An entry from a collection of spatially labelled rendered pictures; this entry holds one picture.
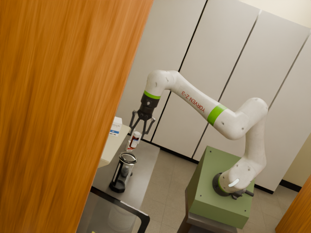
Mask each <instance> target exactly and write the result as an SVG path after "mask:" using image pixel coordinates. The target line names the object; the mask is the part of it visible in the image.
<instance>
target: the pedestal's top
mask: <svg viewBox="0 0 311 233"><path fill-rule="evenodd" d="M185 206H186V223H189V224H192V225H195V226H198V227H201V228H204V229H207V230H210V231H213V232H216V233H237V229H236V227H233V226H230V225H227V224H224V223H221V222H218V221H215V220H212V219H209V218H206V217H203V216H200V215H197V214H194V213H191V212H189V211H188V197H187V187H186V189H185Z"/></svg>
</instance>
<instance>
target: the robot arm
mask: <svg viewBox="0 0 311 233"><path fill-rule="evenodd" d="M164 90H170V91H172V92H173V93H175V94H176V95H178V96H179V97H181V98H182V99H183V100H185V101H186V102H187V103H188V104H190V105H191V106H192V107H193V108H194V109H195V110H196V111H197V112H198V113H199V114H200V115H201V116H202V117H203V118H204V119H205V120H206V121H207V122H208V123H209V124H210V125H211V126H213V127H214V128H215V129H216V130H217V131H218V132H219V133H221V134H222V135H223V136H224V137H225V138H227V139H229V140H233V141H234V140H239V139H241V138H242V137H243V136H244V135H246V143H245V153H244V156H243V157H242V158H241V159H240V160H239V161H238V162H237V163H235V164H234V165H233V166H232V167H231V168H230V169H229V170H227V171H225V172H220V173H218V174H217V175H215V177H214V178H213V181H212V186H213V188H214V190H215V192H216V193H217V194H218V195H220V196H230V195H231V196H232V198H233V199H235V200H236V199H237V198H238V197H240V196H242V194H243V193H246V194H248V195H250V196H252V197H253V196H254V193H252V192H250V191H248V190H246V187H248V185H249V184H250V183H251V182H252V180H253V179H254V178H255V177H256V176H257V175H258V174H259V173H260V172H261V171H262V170H263V169H264V168H265V167H266V164H267V160H266V156H265V148H264V132H265V124H266V118H267V113H268V107H267V104H266V103H265V101H264V100H262V99H260V98H250V99H248V100H247V101H246V102H245V103H244V104H243V105H242V106H241V107H240V108H239V109H238V110H236V111H235V112H233V111H231V110H230V109H228V108H227V107H225V106H223V105H222V104H220V103H219V102H217V101H215V100H214V99H212V98H210V97H208V96H207V95H205V94H204V93H203V92H201V91H200V90H198V89H197V88H196V87H194V86H193V85H192V84H190V83H189V82H188V81H187V80H186V79H185V78H184V77H183V76H182V75H181V74H180V73H179V72H177V71H174V70H170V71H164V70H159V69H157V70H153V71H152V72H150V73H149V75H148V77H147V83H146V87H145V90H144V93H143V96H142V98H141V106H140V108H139V110H138V111H135V110H133V112H132V118H131V122H130V125H129V127H130V128H131V132H130V135H131V138H130V141H131V139H132V137H133V134H134V132H135V127H136V125H137V124H138V122H139V121H140V120H144V126H143V131H142V132H141V135H140V137H139V140H138V142H137V144H139V142H140V139H143V137H144V135H145V134H148V133H149V131H150V128H151V126H152V124H153V123H154V122H155V120H156V119H155V118H153V117H152V113H153V111H154V108H156V107H157V105H158V103H159V100H160V98H161V95H162V93H163V91H164ZM136 114H138V117H139V118H138V119H137V121H136V122H135V124H134V126H132V124H133V121H134V118H135V115H136ZM149 119H151V123H150V125H149V128H148V130H147V131H146V125H147V120H149Z"/></svg>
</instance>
